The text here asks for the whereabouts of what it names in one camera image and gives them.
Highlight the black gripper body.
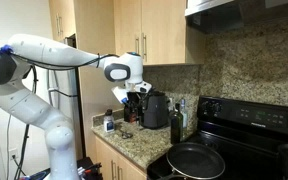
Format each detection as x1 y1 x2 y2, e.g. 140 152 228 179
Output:
127 92 140 115

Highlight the light wood lower cabinet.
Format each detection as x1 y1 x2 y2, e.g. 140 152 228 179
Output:
96 137 146 180

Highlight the dark green oil bottle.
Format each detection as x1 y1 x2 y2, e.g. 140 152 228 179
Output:
170 103 183 144

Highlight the stainless steel refrigerator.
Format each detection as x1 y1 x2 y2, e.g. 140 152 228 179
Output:
47 68 84 159

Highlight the black electric stove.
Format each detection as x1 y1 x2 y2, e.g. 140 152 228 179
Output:
146 95 288 180

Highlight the range hood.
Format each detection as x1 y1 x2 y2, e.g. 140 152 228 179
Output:
185 0 288 34

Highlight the light wood upper cabinet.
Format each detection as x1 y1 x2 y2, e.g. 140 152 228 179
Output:
48 0 207 66

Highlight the clear glass bottle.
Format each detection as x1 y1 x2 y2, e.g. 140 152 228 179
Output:
180 99 188 129

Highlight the light wood cabinet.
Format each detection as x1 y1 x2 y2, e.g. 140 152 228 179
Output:
48 0 207 66
96 137 146 180

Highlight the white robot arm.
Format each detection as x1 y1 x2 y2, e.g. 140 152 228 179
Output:
0 34 143 180

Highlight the wall power outlet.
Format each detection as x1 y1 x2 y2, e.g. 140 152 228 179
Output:
9 148 18 160

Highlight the black frying pan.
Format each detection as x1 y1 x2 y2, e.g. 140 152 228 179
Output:
158 142 225 180

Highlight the dark jar with red label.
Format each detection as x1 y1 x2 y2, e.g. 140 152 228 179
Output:
124 106 137 123

